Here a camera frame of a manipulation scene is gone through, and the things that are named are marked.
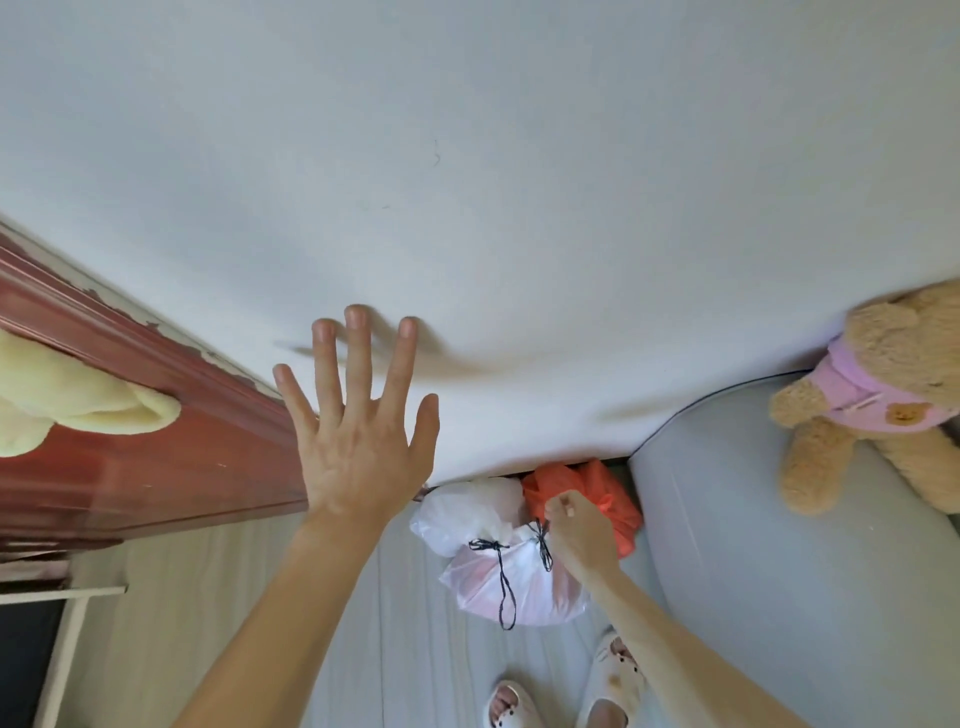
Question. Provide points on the person's left hand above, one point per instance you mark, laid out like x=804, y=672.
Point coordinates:
x=352, y=457

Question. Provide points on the person's right hand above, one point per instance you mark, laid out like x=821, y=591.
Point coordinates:
x=589, y=536

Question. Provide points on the person's left middle finger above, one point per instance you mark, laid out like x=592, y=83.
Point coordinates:
x=358, y=352

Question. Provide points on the person's right fingers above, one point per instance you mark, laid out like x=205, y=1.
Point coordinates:
x=564, y=514

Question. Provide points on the person's left little finger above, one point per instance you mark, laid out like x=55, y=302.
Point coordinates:
x=295, y=401

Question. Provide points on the person's left thumb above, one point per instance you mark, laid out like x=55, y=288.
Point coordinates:
x=426, y=439

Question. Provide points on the person's left forearm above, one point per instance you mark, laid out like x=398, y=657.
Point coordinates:
x=292, y=622

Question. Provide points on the person's right forearm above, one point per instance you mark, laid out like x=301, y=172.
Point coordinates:
x=675, y=652

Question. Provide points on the orange plastic bag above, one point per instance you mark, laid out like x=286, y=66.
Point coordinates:
x=611, y=502

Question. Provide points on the white plastic bag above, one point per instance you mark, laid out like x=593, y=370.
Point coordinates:
x=469, y=510

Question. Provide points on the white cartoon slipper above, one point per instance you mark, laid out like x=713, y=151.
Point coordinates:
x=511, y=706
x=611, y=679

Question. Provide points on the pale yellow plush toy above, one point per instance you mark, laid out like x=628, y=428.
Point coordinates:
x=67, y=401

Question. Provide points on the grey upholstered sofa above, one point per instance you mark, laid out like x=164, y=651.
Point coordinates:
x=795, y=570

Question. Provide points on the brown teddy bear purple outfit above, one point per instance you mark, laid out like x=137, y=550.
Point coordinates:
x=892, y=420

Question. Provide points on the white metal frame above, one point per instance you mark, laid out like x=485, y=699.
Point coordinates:
x=64, y=637

